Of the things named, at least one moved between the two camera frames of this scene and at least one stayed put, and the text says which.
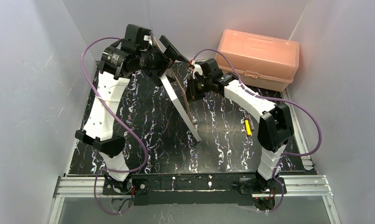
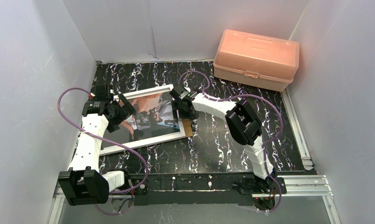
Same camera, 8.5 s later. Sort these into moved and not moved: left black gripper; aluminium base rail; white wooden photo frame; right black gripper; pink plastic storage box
Moved: white wooden photo frame; right black gripper; left black gripper
Not moved: pink plastic storage box; aluminium base rail
